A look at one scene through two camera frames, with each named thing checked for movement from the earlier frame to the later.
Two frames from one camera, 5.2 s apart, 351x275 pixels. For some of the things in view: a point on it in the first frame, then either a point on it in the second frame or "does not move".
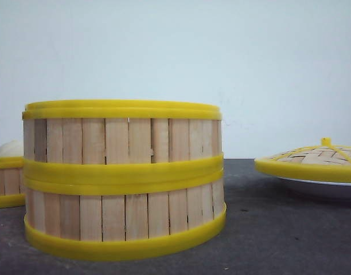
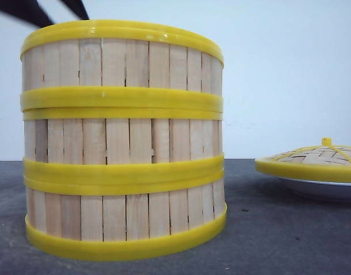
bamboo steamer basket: x=122 y=141 does not move
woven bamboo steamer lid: x=324 y=162 does not move
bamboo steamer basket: x=8 y=182 -> x=121 y=64
